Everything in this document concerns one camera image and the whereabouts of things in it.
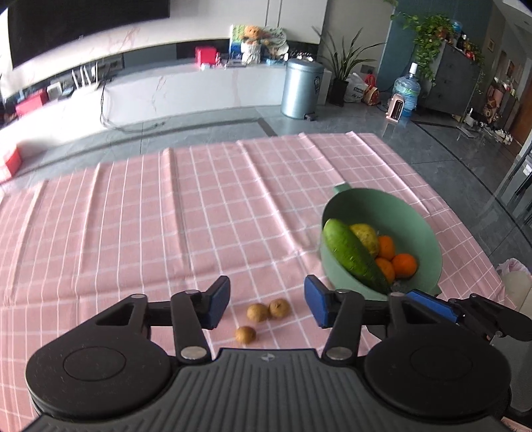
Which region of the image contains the red box far left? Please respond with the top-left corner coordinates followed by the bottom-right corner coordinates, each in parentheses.
top-left (15, 89), bottom-right (49, 117)

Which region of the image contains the green plastic bowl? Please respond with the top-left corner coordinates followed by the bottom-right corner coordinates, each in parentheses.
top-left (322, 183), bottom-right (443, 297)

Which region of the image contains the white plastic bag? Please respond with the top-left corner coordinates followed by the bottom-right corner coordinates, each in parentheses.
top-left (343, 73), bottom-right (369, 103)

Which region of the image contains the orange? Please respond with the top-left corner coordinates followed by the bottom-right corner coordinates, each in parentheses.
top-left (378, 235), bottom-right (396, 261)
top-left (391, 253), bottom-right (418, 279)
top-left (375, 257), bottom-right (396, 284)

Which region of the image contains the brown longan right back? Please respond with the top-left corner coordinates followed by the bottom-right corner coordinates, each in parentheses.
top-left (268, 298), bottom-right (291, 319)

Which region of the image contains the brown longan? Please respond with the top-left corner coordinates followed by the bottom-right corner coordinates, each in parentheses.
top-left (268, 298), bottom-right (291, 319)
top-left (246, 303), bottom-right (270, 323)
top-left (235, 326), bottom-right (257, 345)

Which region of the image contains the silver pedal trash can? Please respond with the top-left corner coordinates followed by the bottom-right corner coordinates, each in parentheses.
top-left (280, 58), bottom-right (325, 121)

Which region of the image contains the black television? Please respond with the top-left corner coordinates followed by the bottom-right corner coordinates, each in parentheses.
top-left (7, 0), bottom-right (170, 67)

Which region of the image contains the orange right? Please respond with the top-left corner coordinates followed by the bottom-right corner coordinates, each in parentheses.
top-left (391, 253), bottom-right (418, 279)

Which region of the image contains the green cucumber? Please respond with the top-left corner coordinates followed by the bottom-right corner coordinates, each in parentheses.
top-left (323, 219), bottom-right (390, 294)

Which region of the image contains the brown longan front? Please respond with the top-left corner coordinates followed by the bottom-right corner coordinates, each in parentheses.
top-left (235, 326), bottom-right (257, 345)

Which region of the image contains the brown longan left back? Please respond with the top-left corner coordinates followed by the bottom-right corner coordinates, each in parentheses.
top-left (246, 303), bottom-right (270, 323)

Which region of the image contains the pink small heater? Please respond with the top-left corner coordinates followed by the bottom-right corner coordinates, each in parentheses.
top-left (385, 94), bottom-right (405, 123)

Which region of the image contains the red box on counter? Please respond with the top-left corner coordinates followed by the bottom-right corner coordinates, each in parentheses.
top-left (195, 46), bottom-right (220, 70)

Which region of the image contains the orange top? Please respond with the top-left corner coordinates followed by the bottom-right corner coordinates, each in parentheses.
top-left (378, 235), bottom-right (396, 261)

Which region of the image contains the pink checkered tablecloth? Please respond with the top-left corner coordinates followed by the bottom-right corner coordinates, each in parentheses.
top-left (1, 132), bottom-right (506, 431)

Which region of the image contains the orange lower left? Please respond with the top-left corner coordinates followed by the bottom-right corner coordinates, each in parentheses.
top-left (375, 257), bottom-right (396, 284)

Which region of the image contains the black cable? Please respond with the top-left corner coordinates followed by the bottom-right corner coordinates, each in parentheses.
top-left (98, 74), bottom-right (172, 134)

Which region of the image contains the blue water bottle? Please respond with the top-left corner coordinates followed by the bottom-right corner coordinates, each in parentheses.
top-left (393, 62), bottom-right (421, 117)

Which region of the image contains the teddy bear toy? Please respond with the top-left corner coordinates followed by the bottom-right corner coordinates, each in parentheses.
top-left (241, 25), bottom-right (270, 66)

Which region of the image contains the grey cabinet with ivy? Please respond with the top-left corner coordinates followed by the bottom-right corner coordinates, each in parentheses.
top-left (421, 42), bottom-right (481, 115)

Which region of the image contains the yellow pear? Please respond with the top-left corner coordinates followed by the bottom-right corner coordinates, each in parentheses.
top-left (350, 223), bottom-right (380, 258)

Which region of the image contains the potted green plant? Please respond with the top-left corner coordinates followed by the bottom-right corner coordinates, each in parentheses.
top-left (313, 27), bottom-right (384, 107)

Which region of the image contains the white marble tv bench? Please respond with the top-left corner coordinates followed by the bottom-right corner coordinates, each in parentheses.
top-left (0, 59), bottom-right (334, 155)

